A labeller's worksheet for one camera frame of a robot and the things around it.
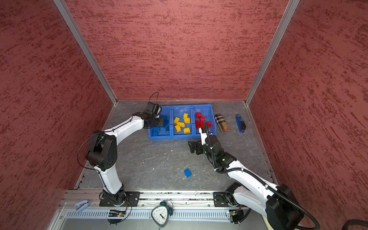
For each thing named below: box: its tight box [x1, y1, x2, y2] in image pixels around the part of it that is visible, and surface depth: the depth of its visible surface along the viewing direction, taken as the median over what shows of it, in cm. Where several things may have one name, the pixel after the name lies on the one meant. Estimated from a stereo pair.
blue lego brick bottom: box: [184, 168, 193, 178], surface depth 86 cm
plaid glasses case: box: [214, 113, 230, 132], surface depth 105 cm
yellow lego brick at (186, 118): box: [183, 113, 191, 122], surface depth 109 cm
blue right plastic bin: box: [190, 104, 218, 140], surface depth 106 cm
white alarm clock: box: [149, 201, 174, 230], surface depth 68 cm
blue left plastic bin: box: [148, 105, 173, 141], surface depth 99 cm
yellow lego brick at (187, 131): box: [183, 127, 191, 135], surface depth 102 cm
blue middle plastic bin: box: [169, 104, 196, 140], surface depth 102 cm
